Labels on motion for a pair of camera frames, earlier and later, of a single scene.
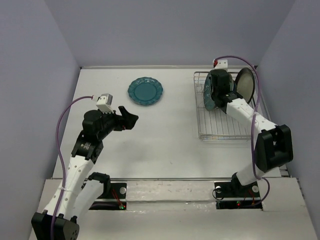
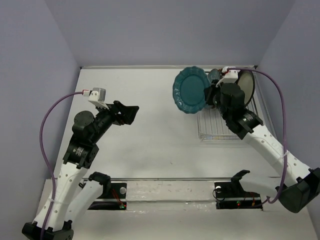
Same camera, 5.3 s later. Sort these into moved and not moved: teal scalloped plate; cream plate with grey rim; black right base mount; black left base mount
Moved: teal scalloped plate
Not moved: black right base mount; black left base mount; cream plate with grey rim
